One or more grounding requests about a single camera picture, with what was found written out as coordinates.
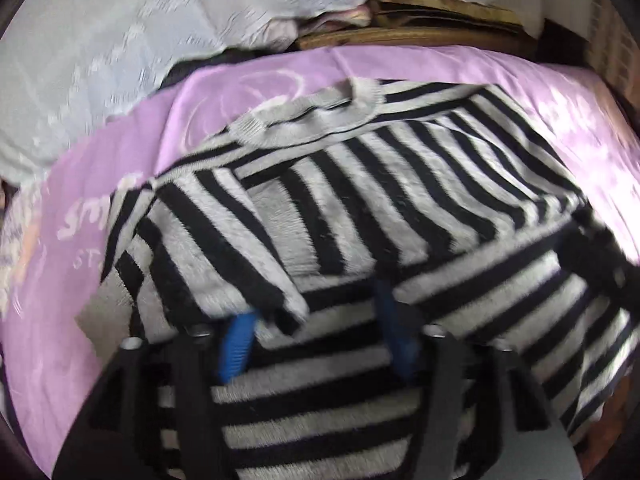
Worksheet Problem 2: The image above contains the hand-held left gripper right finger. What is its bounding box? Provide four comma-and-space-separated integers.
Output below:
374, 277, 586, 480

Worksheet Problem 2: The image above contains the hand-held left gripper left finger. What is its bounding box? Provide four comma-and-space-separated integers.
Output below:
52, 310, 262, 480

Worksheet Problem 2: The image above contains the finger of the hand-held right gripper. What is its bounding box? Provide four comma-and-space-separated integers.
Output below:
570, 205, 638, 303

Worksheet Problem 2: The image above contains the black white striped sweater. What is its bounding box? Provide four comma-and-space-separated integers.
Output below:
75, 77, 638, 480

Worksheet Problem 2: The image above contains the purple printed bedsheet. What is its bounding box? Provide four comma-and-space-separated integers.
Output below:
0, 45, 640, 478

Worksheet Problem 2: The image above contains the brick patterned board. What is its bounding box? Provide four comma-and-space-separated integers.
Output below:
585, 0, 637, 96

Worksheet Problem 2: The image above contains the dark cloth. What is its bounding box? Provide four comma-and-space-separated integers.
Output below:
160, 50, 263, 87

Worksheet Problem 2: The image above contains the woven straw mat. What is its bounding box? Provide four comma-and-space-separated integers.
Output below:
295, 0, 536, 56

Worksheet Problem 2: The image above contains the pink patterned cloth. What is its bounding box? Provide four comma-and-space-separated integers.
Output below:
310, 2, 373, 31

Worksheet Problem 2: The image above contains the white lace cloth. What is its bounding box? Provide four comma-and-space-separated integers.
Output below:
0, 0, 551, 186

